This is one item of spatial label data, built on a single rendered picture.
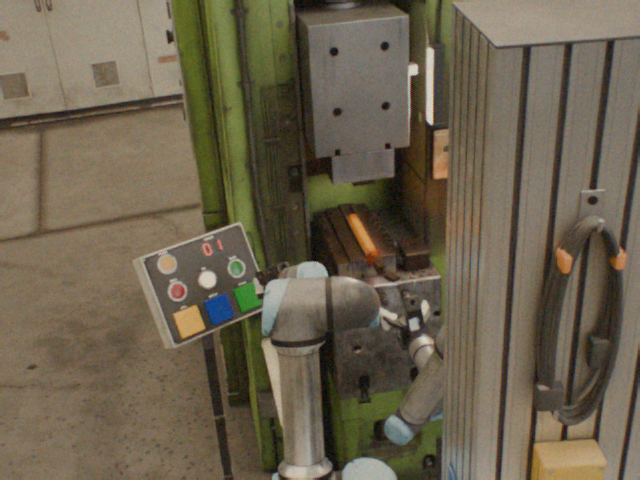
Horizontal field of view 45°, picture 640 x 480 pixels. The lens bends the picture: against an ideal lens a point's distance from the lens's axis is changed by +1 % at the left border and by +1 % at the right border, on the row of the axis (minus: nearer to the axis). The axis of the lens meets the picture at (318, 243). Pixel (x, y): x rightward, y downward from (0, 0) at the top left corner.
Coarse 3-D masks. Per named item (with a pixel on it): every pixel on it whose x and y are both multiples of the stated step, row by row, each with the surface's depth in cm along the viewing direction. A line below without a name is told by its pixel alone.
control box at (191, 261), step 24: (192, 240) 229; (240, 240) 237; (144, 264) 221; (192, 264) 228; (216, 264) 232; (144, 288) 226; (168, 288) 223; (192, 288) 227; (216, 288) 231; (168, 312) 223; (168, 336) 223; (192, 336) 225
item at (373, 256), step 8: (352, 216) 280; (352, 224) 276; (360, 224) 274; (360, 232) 269; (368, 240) 263; (368, 248) 258; (368, 256) 254; (376, 256) 252; (376, 264) 247; (384, 264) 247; (384, 272) 247
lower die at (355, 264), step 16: (336, 208) 291; (352, 208) 288; (320, 224) 282; (336, 224) 279; (368, 224) 277; (336, 240) 270; (352, 240) 267; (336, 256) 260; (352, 256) 257; (384, 256) 257; (336, 272) 259; (352, 272) 257; (368, 272) 258
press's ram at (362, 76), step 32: (384, 0) 243; (320, 32) 219; (352, 32) 220; (384, 32) 222; (320, 64) 223; (352, 64) 225; (384, 64) 227; (320, 96) 227; (352, 96) 229; (384, 96) 231; (320, 128) 232; (352, 128) 234; (384, 128) 236
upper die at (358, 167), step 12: (336, 156) 237; (348, 156) 238; (360, 156) 238; (372, 156) 239; (384, 156) 240; (324, 168) 252; (336, 168) 239; (348, 168) 240; (360, 168) 240; (372, 168) 241; (384, 168) 242; (336, 180) 241; (348, 180) 241; (360, 180) 242
